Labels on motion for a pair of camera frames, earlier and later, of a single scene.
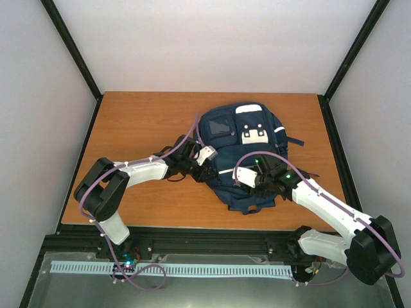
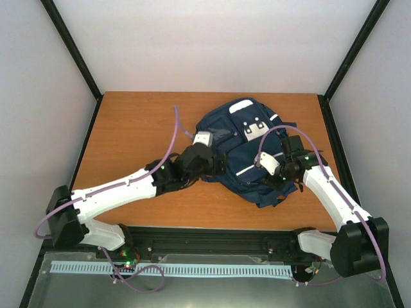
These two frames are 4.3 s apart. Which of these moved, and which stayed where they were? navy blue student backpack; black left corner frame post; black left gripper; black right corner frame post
Moved: navy blue student backpack; black left gripper
Stayed: black right corner frame post; black left corner frame post
